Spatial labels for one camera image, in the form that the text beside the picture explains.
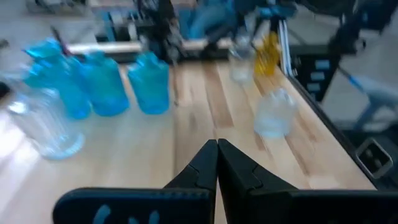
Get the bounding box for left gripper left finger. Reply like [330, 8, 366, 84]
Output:
[52, 139, 219, 224]

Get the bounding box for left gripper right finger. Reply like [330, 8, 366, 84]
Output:
[218, 139, 398, 224]

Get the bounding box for oval clear glass vase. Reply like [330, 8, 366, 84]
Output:
[253, 87, 299, 139]

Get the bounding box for blue medallion embossed glass vase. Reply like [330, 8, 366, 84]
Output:
[126, 51, 171, 115]

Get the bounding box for small blue glass vase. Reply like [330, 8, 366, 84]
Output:
[76, 51, 131, 118]

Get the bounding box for clear ribbed glass vase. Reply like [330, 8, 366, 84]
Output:
[0, 71, 85, 161]

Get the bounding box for round clear glass vase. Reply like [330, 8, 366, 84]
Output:
[228, 27, 257, 85]

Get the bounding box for yellow diamond pattern glass vase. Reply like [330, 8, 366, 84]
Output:
[253, 30, 282, 77]

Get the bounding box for large blue glass vase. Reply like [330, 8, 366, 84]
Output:
[22, 37, 93, 121]

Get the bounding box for black box with labels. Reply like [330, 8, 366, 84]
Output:
[289, 45, 343, 100]

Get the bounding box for grey metal side table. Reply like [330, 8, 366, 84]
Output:
[337, 67, 398, 131]

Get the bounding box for person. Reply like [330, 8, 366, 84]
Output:
[178, 0, 240, 40]

